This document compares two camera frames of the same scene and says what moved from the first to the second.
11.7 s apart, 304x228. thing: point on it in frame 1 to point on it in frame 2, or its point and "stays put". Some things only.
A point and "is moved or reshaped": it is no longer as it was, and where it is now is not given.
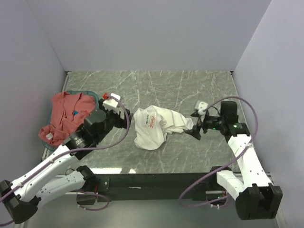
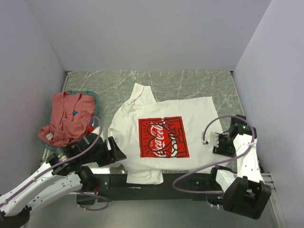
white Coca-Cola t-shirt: x=152 y=124 is moved or reshaped
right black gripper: x=194 y=131 to x=221 y=150
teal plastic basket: x=90 y=94 stays put
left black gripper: x=121 y=122 to x=118 y=154
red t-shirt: x=67 y=109 stays put
